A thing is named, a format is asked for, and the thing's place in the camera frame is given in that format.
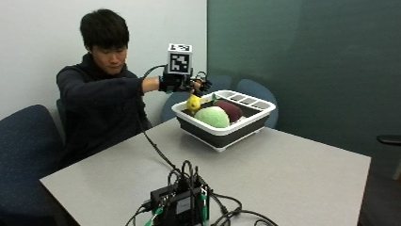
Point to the white marker cube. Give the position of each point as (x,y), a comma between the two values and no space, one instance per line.
(180,59)

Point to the the person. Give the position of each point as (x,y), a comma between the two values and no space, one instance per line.
(96,109)

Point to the yellow plush toy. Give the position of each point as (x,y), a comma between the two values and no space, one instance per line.
(193,102)

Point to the blue fabric chair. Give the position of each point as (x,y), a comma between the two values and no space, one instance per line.
(25,163)
(178,103)
(218,82)
(258,94)

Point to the green plush cabbage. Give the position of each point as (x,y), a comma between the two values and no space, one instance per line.
(212,116)

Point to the black chair armrest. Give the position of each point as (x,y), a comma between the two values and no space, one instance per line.
(389,139)

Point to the black electronics box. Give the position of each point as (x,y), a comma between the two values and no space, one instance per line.
(178,204)

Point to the dark red plush vegetable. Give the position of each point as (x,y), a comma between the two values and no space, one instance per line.
(230,109)

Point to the white and black basin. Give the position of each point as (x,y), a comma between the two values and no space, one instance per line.
(225,132)

